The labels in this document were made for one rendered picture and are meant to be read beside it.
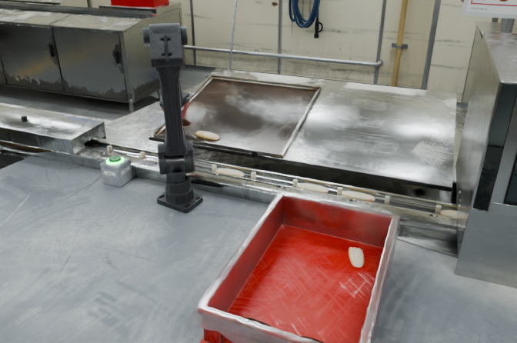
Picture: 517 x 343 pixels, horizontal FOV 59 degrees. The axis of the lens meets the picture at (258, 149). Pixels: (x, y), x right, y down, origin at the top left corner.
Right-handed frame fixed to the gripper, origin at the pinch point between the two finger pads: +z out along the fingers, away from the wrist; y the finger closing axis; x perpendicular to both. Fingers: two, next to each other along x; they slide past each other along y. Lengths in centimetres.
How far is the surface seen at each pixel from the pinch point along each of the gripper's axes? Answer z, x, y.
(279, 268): 5, 59, 47
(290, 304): 4, 66, 57
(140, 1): 40, -223, -255
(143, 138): 12.9, -20.4, -1.5
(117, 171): 2.1, -3.0, 31.6
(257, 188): 5.6, 40.5, 19.7
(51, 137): -1.0, -36.0, 26.0
